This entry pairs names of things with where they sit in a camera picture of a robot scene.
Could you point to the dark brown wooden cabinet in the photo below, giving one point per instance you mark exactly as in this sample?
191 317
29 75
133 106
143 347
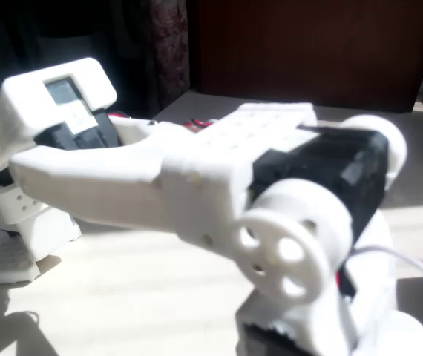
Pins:
308 52

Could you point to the white perforated base plate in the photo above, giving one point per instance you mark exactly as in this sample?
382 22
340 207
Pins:
0 265

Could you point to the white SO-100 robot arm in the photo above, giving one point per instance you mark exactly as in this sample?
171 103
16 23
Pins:
122 185

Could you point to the floral patterned curtain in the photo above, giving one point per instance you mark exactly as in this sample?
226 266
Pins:
168 48

